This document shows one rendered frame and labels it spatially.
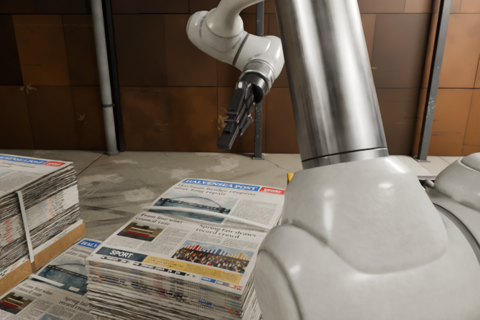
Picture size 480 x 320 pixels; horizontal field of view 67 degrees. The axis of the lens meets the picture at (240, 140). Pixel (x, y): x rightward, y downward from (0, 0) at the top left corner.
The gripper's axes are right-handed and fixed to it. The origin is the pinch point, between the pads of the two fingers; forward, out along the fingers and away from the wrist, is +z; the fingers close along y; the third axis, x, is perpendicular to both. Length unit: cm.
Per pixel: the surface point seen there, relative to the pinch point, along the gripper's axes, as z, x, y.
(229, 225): 19.4, -6.3, 5.2
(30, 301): 39, 39, 21
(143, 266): 34.5, 1.9, -2.7
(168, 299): 36.9, -2.6, 1.7
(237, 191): 6.1, -2.3, 11.6
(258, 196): 7.4, -8.1, 10.8
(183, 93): -244, 177, 176
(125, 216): -69, 147, 169
